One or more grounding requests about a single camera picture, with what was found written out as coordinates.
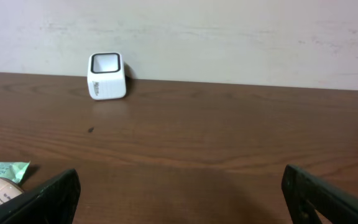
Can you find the mint green wipes packet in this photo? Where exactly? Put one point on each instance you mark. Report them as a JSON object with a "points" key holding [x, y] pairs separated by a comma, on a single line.
{"points": [[13, 171]]}

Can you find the white barcode scanner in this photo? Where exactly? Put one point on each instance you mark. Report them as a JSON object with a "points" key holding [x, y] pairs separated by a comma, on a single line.
{"points": [[106, 76]]}

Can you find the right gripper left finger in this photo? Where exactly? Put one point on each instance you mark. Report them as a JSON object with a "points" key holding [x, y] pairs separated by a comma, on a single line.
{"points": [[54, 201]]}

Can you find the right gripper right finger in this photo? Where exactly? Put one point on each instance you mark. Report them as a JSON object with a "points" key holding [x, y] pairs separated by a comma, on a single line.
{"points": [[307, 195]]}

